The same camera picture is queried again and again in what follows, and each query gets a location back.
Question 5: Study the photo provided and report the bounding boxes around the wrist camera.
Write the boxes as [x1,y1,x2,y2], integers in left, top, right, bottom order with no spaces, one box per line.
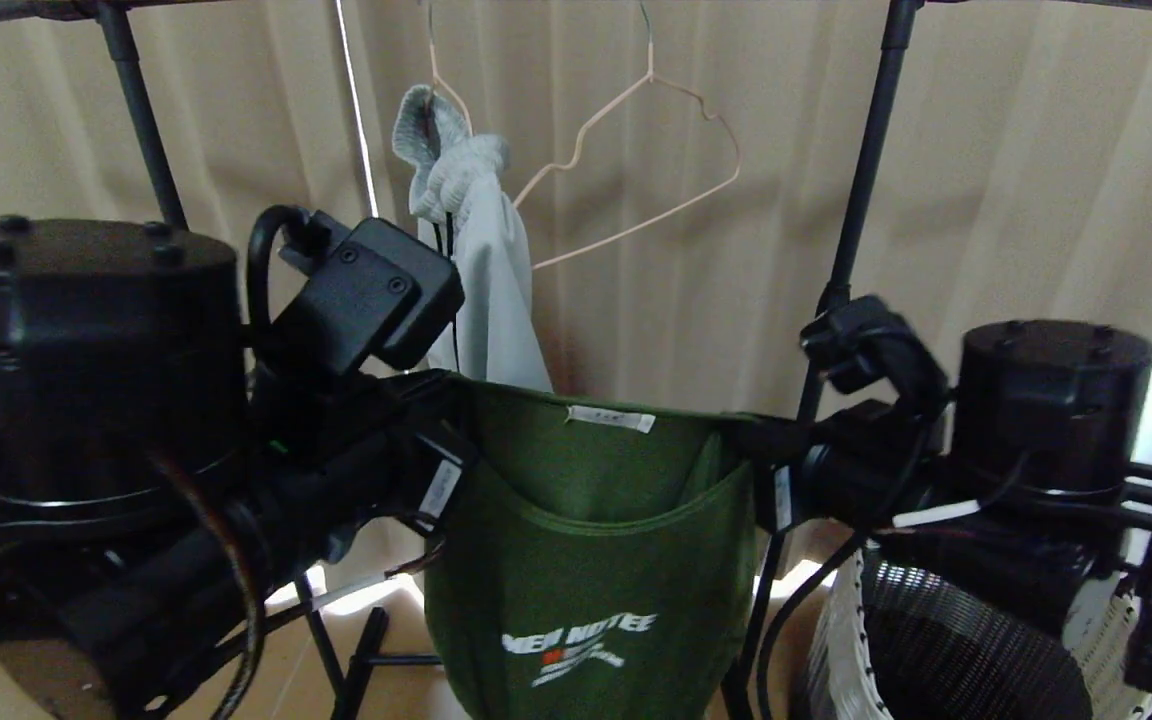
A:
[246,205,465,379]
[801,295,949,421]

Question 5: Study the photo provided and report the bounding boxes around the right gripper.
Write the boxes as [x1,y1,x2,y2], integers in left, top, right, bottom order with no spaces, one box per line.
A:
[751,400,937,534]

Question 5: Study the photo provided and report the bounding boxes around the black clothes rack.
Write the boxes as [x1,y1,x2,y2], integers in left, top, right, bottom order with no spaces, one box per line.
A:
[0,0,1152,720]

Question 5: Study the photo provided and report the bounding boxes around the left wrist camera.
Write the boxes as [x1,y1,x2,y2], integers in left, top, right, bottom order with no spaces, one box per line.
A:
[246,205,465,379]

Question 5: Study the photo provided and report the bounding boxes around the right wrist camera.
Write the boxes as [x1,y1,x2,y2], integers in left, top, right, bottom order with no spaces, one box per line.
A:
[801,295,949,421]

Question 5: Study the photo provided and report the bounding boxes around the black cable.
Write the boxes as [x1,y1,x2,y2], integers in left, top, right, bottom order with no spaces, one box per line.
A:
[756,520,872,720]
[151,455,269,720]

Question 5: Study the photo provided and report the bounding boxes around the pale grey shorts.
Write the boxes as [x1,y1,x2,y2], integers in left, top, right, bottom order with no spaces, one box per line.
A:
[393,84,554,393]

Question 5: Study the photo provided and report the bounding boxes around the pink clothes hanger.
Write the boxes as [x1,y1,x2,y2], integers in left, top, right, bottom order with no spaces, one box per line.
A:
[426,0,474,136]
[513,0,742,271]

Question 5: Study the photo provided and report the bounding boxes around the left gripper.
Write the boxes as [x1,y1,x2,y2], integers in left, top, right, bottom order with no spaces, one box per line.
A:
[356,372,482,533]

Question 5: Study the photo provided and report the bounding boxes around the white laundry basket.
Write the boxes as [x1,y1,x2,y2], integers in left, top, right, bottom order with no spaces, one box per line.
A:
[801,545,1152,720]

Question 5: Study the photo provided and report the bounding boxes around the green printed shirt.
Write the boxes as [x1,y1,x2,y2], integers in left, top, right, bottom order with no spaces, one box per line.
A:
[423,372,787,720]

